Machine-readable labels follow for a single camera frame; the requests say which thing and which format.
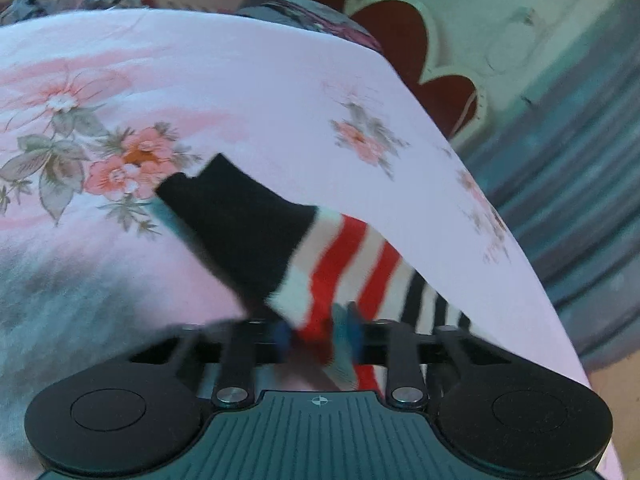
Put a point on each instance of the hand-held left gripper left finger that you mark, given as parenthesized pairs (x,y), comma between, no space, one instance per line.
(282,341)

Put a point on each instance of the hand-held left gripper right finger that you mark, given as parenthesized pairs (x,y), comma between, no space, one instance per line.
(351,331)

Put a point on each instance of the striped black red white sock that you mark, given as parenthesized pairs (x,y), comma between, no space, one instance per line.
(250,225)

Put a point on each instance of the pink floral bed sheet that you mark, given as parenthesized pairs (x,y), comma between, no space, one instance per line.
(240,90)

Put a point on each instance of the teal curtain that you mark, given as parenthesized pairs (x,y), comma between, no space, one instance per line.
(575,185)

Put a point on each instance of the red and cream headboard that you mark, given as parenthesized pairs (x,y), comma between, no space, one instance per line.
(400,40)

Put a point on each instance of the dark patterned pillow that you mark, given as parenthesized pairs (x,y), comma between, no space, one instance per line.
(310,17)

